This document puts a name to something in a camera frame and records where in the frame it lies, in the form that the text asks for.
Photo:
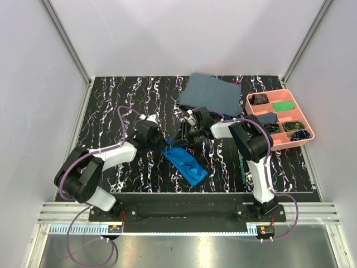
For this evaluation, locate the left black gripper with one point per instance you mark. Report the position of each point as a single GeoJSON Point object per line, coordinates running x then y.
{"type": "Point", "coordinates": [163, 143]}

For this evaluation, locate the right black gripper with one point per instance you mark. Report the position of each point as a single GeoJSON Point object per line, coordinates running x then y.
{"type": "Point", "coordinates": [179, 142]}

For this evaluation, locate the blue cloth napkin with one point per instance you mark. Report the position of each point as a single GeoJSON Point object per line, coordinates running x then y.
{"type": "Point", "coordinates": [186, 164]}

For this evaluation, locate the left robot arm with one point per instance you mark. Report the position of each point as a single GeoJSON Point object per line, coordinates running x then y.
{"type": "Point", "coordinates": [79, 176]}

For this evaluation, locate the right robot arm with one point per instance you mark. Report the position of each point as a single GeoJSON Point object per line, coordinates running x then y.
{"type": "Point", "coordinates": [254, 145]}

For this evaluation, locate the red folded napkin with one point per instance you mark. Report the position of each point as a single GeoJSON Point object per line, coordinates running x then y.
{"type": "Point", "coordinates": [186, 108]}

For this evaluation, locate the grey folded napkin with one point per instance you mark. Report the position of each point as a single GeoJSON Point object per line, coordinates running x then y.
{"type": "Point", "coordinates": [207, 91]}

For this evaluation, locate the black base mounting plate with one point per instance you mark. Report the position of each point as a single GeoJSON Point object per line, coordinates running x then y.
{"type": "Point", "coordinates": [193, 213]}

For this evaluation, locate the dark patterned item in tray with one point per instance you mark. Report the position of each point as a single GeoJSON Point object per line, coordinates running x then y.
{"type": "Point", "coordinates": [259, 99]}

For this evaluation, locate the grey item in tray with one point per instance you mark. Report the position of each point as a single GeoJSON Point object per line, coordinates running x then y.
{"type": "Point", "coordinates": [267, 118]}

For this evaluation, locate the dark multicolour item in tray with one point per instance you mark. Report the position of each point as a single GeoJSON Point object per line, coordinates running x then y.
{"type": "Point", "coordinates": [272, 128]}

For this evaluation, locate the pink divided tray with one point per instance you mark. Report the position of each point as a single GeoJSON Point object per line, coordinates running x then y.
{"type": "Point", "coordinates": [282, 139]}

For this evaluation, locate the yellow green item in tray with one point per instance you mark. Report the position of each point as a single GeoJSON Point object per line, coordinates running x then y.
{"type": "Point", "coordinates": [293, 126]}

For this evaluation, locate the blue patterned item in tray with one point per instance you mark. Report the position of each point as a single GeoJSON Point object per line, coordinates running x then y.
{"type": "Point", "coordinates": [301, 135]}

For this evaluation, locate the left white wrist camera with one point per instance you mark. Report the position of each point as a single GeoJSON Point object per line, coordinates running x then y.
{"type": "Point", "coordinates": [150, 118]}

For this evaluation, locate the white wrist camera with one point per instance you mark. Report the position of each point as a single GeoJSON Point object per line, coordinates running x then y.
{"type": "Point", "coordinates": [190, 118]}
{"type": "Point", "coordinates": [150, 118]}

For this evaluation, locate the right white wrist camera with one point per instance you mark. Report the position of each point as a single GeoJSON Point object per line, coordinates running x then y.
{"type": "Point", "coordinates": [190, 118]}

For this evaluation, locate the knife with green handle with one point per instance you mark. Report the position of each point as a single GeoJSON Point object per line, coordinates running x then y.
{"type": "Point", "coordinates": [242, 169]}

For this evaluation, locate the aluminium frame rail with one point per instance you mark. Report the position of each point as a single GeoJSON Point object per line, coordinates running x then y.
{"type": "Point", "coordinates": [60, 29]}

